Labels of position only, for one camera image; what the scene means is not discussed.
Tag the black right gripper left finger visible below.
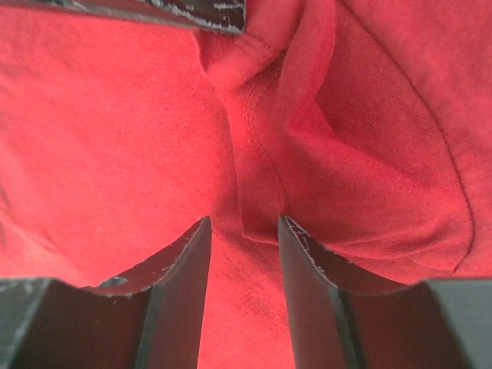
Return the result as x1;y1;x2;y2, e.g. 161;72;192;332
1;217;211;368

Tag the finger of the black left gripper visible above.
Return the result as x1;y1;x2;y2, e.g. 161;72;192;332
1;0;246;35

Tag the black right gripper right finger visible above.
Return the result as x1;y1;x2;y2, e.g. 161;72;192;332
278;216;491;368

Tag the red t-shirt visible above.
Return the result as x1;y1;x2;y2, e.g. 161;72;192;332
1;1;491;368

